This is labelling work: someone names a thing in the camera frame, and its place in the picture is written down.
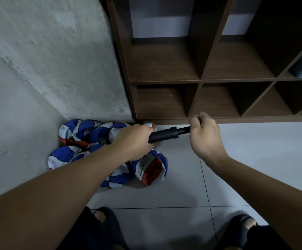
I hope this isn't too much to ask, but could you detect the black sandal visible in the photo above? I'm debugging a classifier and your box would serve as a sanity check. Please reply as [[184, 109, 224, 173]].
[[87, 207, 131, 250], [216, 213, 258, 250]]

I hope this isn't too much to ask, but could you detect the person's left foot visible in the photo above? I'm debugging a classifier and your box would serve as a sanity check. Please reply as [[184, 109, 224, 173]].
[[93, 210, 107, 224]]

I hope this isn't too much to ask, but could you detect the brown wooden cubby shelf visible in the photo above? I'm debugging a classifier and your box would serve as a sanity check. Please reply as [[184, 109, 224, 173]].
[[100, 0, 302, 125]]

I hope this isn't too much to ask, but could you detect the person's left hand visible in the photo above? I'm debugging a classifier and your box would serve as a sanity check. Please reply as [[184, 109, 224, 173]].
[[109, 123, 158, 163]]

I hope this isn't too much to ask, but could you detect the person's right hand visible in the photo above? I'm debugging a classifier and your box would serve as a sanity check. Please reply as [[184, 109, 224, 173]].
[[189, 112, 230, 167]]

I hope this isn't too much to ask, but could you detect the person's left forearm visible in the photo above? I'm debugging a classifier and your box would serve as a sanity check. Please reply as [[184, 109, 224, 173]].
[[0, 145, 136, 250]]

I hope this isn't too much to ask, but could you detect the black hand pump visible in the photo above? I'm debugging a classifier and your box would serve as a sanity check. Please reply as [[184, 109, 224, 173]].
[[147, 126, 192, 144]]

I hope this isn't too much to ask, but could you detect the blue white red basketball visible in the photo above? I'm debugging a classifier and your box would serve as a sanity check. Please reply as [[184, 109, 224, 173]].
[[47, 145, 92, 170], [100, 161, 138, 189], [88, 120, 157, 149], [58, 119, 97, 148], [133, 150, 168, 186]]

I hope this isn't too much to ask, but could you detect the person's right forearm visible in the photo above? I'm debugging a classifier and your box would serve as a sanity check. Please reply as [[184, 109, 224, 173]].
[[208, 153, 302, 250]]

